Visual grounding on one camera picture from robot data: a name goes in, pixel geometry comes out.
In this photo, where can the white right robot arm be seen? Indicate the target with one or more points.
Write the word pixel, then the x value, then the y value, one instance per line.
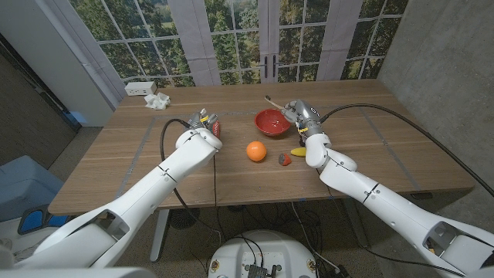
pixel 386 201

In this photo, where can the grey table leg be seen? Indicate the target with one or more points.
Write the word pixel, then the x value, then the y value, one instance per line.
pixel 357 228

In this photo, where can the blue black foot pad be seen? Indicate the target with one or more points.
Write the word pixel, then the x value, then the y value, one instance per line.
pixel 32 220

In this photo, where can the wooden toothbrush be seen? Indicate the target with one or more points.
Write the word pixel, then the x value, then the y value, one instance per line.
pixel 275 103

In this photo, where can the orange fruit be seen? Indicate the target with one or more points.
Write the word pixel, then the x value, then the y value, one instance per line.
pixel 256 151

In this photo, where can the white table leg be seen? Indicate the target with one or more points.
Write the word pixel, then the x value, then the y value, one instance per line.
pixel 158 239

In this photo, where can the yellow toy banana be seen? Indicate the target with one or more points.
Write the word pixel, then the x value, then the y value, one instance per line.
pixel 298 151

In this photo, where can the white robot torso base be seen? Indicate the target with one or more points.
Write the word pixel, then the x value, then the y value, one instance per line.
pixel 270 247

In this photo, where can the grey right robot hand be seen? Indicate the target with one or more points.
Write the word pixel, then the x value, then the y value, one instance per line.
pixel 306 112

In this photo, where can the white power strip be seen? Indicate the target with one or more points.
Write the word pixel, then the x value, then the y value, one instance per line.
pixel 140 89

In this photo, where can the crumpled white tissue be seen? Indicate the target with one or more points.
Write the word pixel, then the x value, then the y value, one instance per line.
pixel 157 101

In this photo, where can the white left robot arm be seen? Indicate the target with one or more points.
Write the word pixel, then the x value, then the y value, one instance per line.
pixel 154 185

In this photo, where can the small red grey toy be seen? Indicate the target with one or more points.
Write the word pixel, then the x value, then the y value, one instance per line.
pixel 284 159

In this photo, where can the white robot chest panel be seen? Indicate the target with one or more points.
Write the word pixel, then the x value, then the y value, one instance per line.
pixel 77 273

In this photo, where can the green red toothpaste tube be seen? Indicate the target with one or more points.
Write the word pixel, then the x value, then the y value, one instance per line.
pixel 217 130

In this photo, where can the red bowl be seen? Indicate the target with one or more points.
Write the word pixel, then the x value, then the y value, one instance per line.
pixel 272 123

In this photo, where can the printed window backdrop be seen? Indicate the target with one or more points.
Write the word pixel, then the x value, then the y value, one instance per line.
pixel 154 38

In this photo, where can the round black floor fan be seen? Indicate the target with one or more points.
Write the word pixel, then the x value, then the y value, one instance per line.
pixel 184 218

